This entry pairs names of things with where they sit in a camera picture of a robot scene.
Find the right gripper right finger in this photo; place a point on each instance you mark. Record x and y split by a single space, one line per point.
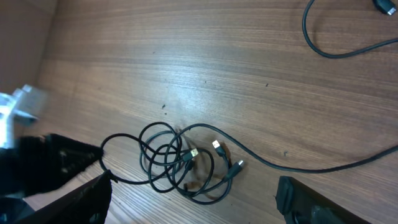
299 204

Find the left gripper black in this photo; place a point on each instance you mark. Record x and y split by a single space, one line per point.
38 165

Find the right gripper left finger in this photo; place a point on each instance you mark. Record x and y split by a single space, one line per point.
87 204

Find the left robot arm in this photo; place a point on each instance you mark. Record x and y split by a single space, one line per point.
9 208

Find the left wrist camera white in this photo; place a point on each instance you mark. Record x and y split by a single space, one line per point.
24 107

